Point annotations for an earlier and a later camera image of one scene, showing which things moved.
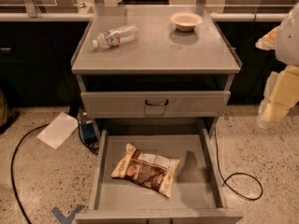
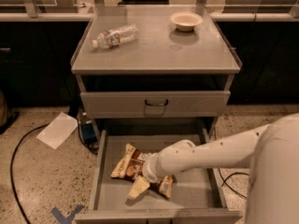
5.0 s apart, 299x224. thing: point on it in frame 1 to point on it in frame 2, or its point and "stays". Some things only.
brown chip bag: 152,171 stays
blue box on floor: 89,133 stays
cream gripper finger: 268,42 to 139,187
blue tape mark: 61,217 stays
